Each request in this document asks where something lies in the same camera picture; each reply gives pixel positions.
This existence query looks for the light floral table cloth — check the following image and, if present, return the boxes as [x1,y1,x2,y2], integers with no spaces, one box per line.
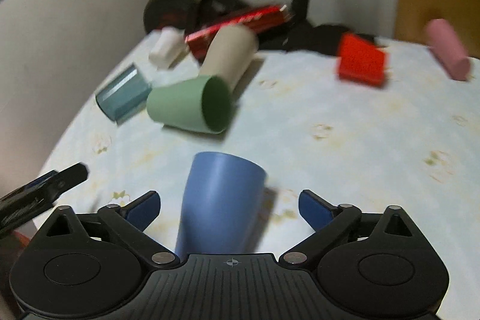
[43,40,479,319]

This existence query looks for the red plastic cup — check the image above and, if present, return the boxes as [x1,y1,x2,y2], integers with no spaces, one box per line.
[337,33,387,87]

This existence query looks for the green plastic cup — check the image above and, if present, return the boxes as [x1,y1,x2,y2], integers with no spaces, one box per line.
[146,75,233,134]

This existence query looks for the white plastic cup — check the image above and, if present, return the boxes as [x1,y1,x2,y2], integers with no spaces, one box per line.
[149,26,186,69]

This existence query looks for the beige plastic cup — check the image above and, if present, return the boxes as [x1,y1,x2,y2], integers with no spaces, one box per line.
[199,25,259,90]

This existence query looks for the black cloth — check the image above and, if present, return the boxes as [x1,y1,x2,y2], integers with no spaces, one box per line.
[258,22,376,56]

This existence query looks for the blue plastic cup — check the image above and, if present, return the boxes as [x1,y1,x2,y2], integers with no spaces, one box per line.
[175,151,267,259]

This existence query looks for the red metal thermos bottle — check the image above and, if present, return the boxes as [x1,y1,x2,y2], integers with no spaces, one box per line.
[185,4,294,63]

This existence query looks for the pink plastic cup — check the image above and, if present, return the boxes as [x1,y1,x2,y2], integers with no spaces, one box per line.
[425,19,471,81]

